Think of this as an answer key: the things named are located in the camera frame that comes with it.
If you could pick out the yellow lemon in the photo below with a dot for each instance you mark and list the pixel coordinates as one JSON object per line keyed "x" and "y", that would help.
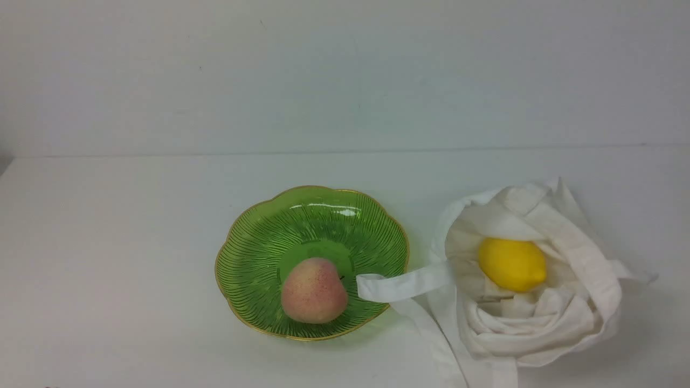
{"x": 518, "y": 266}

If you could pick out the pink peach fruit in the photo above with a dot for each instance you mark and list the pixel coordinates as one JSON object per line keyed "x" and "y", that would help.
{"x": 313, "y": 292}

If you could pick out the white cloth bag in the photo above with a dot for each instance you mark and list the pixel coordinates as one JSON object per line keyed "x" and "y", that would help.
{"x": 479, "y": 334}

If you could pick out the green ribbed glass bowl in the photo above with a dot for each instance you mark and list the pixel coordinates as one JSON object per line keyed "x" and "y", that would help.
{"x": 349, "y": 228}

